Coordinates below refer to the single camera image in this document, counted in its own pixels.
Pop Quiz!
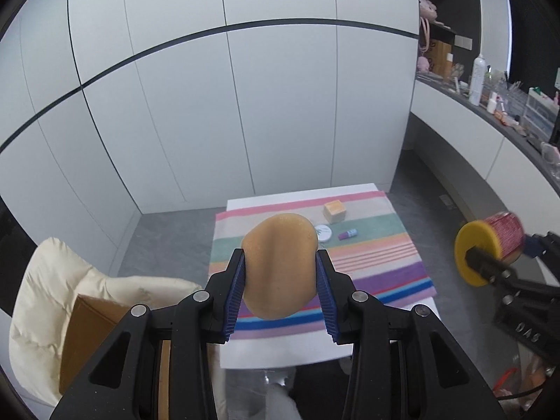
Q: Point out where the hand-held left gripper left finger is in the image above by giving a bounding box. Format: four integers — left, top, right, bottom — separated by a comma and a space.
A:
49, 248, 246, 420

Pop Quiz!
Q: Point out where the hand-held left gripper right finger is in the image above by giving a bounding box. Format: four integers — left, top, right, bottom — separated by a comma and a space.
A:
315, 249, 508, 420

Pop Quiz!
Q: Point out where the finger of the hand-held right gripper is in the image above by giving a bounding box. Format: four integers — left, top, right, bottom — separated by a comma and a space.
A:
520, 233, 560, 260
465, 248, 560, 311

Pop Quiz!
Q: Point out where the yellow and red spool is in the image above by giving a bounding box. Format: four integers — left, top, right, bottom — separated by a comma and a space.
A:
454, 211, 525, 287

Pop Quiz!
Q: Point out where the tan egg-shaped sponge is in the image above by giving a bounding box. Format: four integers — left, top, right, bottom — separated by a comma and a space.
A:
240, 212, 319, 321

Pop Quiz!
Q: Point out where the cardboard box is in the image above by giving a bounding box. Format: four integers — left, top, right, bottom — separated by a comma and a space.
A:
59, 295, 171, 420

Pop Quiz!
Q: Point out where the red packet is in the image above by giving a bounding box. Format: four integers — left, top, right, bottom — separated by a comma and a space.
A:
493, 367, 528, 403

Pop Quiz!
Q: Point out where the striped cloth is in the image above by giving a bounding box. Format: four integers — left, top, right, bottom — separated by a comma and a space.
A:
208, 190, 437, 340

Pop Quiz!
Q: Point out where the tan cube sponge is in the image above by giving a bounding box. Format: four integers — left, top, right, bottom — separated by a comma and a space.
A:
323, 200, 347, 224

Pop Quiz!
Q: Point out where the white curved counter cabinet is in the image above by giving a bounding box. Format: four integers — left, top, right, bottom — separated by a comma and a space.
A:
402, 72, 560, 250

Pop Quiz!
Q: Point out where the clear drawer organizer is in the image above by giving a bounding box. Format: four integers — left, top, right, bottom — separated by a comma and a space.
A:
523, 87, 559, 141

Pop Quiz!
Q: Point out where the white spray bottle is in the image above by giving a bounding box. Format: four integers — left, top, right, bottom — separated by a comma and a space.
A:
469, 54, 488, 106

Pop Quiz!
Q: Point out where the cream padded chair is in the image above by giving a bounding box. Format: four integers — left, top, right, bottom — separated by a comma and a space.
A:
9, 237, 206, 407

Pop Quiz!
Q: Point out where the brown box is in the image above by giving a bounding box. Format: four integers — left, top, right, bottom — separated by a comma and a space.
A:
426, 39, 454, 76

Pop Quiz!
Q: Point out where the dark furniture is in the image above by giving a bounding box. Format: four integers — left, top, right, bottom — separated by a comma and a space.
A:
0, 199, 41, 274

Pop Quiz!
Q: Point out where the black cable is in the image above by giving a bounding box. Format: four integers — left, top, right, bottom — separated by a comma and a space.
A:
494, 376, 553, 403

